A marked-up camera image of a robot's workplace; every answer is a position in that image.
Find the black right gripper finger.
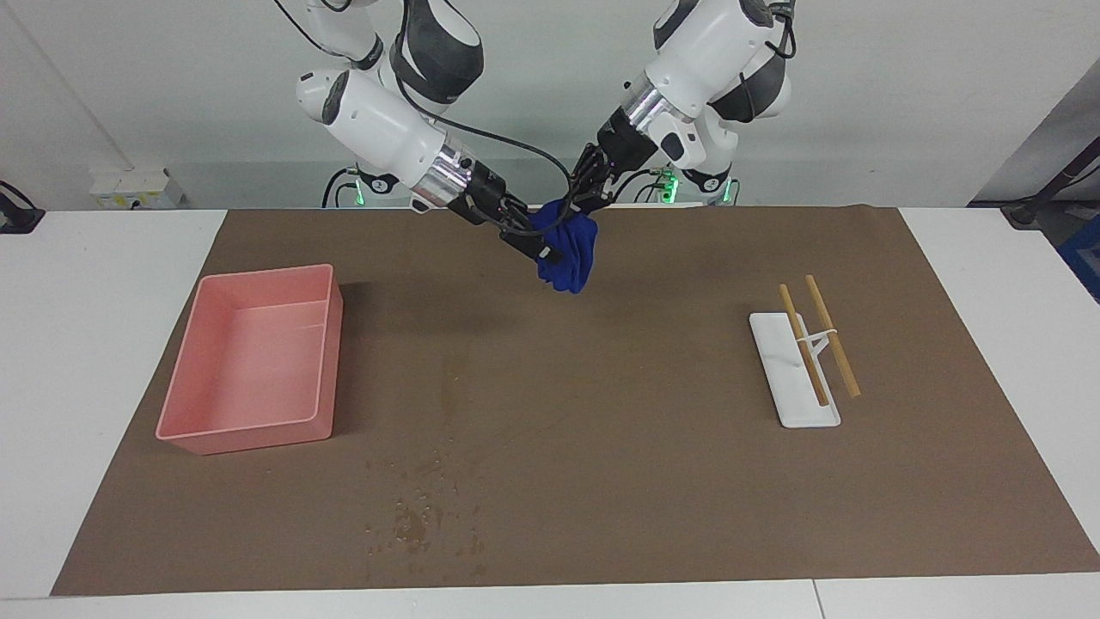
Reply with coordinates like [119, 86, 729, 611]
[503, 225, 564, 266]
[507, 199, 551, 231]

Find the blue towel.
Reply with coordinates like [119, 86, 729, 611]
[529, 199, 600, 295]

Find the brown table mat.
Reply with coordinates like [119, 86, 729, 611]
[50, 205, 1100, 597]

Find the white rack tray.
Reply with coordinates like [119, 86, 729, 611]
[749, 311, 841, 429]

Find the wooden rod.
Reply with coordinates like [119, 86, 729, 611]
[804, 275, 861, 398]
[779, 284, 830, 408]

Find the pink plastic bin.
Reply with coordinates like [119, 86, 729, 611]
[156, 263, 345, 456]

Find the white power strip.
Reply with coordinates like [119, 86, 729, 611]
[90, 168, 186, 210]

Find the black stand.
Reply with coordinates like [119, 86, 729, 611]
[1001, 136, 1100, 229]

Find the blue box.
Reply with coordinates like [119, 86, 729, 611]
[1057, 215, 1100, 303]

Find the black base cable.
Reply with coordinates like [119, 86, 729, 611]
[612, 166, 680, 205]

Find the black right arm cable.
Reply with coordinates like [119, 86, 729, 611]
[391, 0, 577, 224]

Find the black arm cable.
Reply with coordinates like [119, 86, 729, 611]
[391, 0, 577, 224]
[767, 0, 798, 63]

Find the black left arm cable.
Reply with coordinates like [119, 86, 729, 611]
[767, 0, 798, 63]

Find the white wire rod holder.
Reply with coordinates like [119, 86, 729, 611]
[795, 327, 839, 366]

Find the black clamp mount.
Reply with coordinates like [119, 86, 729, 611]
[0, 179, 46, 235]

